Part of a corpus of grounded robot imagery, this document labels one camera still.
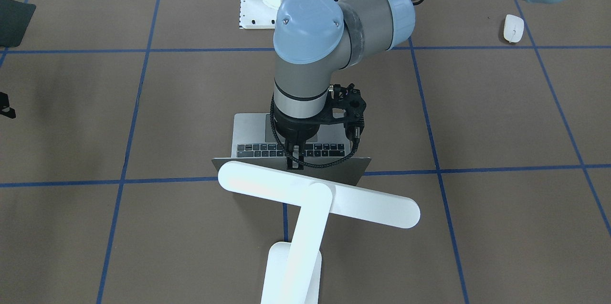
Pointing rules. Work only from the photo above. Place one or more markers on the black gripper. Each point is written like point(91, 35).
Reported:
point(294, 129)

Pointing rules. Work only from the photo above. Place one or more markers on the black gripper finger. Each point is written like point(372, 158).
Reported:
point(5, 108)

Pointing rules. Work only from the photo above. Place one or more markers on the grey laptop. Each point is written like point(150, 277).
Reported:
point(253, 142)

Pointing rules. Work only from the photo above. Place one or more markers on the black mouse pad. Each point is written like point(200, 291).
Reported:
point(15, 17)

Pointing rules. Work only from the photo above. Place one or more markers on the white computer mouse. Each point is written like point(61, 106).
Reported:
point(513, 29)

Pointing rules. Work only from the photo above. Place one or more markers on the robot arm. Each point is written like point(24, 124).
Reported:
point(314, 38)

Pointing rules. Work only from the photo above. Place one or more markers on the white desk lamp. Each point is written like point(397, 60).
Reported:
point(293, 270)

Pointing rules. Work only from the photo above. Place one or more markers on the brown paper table cover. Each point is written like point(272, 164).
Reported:
point(109, 195)

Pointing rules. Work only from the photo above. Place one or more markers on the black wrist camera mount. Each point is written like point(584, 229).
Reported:
point(347, 109)

